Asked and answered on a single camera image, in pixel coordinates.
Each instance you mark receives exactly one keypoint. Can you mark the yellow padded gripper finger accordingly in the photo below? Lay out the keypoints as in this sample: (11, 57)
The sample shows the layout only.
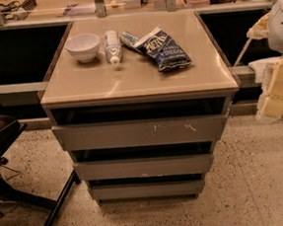
(269, 109)
(259, 30)

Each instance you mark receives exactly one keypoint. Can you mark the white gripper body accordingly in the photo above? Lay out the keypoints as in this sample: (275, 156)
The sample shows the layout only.
(282, 28)

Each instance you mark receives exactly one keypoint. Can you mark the grey drawer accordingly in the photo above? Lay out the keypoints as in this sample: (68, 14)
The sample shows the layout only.
(146, 190)
(145, 132)
(141, 168)

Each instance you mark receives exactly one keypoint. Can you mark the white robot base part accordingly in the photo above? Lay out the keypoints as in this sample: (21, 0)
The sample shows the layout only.
(258, 66)

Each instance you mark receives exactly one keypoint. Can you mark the grey drawer cabinet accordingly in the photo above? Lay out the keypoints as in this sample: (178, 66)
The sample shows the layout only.
(98, 92)

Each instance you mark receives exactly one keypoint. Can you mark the grey top drawer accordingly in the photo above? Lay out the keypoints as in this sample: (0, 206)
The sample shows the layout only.
(145, 132)

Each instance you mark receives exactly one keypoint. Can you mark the grey bottom drawer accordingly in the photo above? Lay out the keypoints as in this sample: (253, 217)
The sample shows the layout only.
(146, 190)

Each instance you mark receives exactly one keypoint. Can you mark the blue vinegar chip bag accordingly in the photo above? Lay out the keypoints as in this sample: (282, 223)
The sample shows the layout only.
(160, 47)

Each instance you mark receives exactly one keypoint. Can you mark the clear plastic water bottle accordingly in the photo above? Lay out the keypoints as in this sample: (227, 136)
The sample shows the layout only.
(113, 47)

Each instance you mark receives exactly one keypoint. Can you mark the white bowl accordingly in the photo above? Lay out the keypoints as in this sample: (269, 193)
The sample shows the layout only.
(83, 47)

